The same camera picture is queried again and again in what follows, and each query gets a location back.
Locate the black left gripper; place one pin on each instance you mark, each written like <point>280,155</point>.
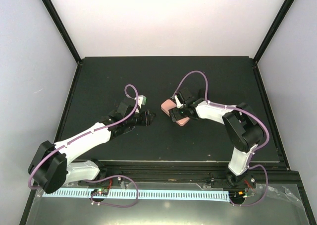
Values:
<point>146,120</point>

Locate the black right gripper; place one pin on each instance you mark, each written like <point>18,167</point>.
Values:
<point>175,115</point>

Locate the pink glasses case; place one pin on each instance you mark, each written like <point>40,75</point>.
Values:
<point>169,104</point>

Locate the black glasses case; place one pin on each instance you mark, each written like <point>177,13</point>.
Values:
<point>201,93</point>

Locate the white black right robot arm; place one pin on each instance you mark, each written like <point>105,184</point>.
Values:
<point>245,131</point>

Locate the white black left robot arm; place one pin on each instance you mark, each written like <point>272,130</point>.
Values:
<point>53,164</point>

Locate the left base circuit board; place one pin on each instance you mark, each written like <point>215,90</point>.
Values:
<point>99,192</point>

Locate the base circuit board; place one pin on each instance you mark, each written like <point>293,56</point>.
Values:
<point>240,194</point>
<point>99,192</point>

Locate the right base circuit board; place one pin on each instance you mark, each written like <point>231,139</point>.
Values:
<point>240,194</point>

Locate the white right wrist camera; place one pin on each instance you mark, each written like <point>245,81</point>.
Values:
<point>177,101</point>

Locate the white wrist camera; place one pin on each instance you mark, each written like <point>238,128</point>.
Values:
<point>141,101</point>
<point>177,101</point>

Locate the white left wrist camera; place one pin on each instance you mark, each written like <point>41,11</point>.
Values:
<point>141,101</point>

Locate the white slotted cable duct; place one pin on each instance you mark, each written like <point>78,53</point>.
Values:
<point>144,194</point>

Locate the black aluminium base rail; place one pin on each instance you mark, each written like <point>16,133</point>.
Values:
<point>216,178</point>

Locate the left black frame post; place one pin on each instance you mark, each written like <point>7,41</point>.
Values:
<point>62,29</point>

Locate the black frame post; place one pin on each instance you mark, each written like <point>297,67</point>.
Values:
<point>62,29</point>
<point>285,7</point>

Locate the right black frame post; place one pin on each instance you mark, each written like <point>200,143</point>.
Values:
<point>285,7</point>

